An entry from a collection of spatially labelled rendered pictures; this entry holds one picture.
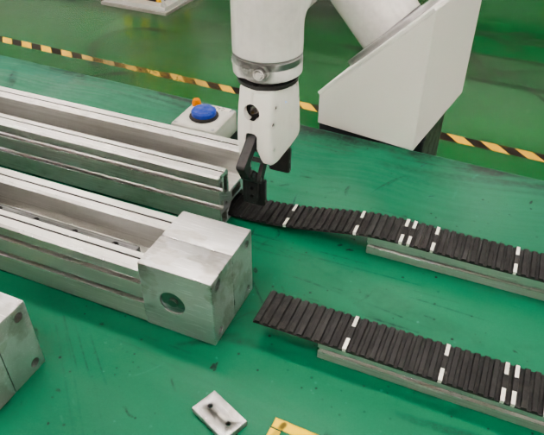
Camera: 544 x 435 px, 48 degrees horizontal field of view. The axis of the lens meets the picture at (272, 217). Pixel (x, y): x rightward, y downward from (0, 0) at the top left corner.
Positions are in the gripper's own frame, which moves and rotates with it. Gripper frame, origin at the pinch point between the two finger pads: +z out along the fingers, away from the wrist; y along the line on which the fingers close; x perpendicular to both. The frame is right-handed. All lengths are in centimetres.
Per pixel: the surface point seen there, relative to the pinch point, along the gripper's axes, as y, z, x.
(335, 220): 0.1, 4.2, -10.0
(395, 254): -2.0, 5.4, -18.9
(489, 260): -1.2, 3.0, -30.2
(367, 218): 1.0, 3.2, -14.1
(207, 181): -5.1, -0.9, 6.5
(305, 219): -0.4, 5.0, -5.8
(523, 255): 1.4, 3.1, -34.0
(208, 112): 12.2, -0.7, 15.6
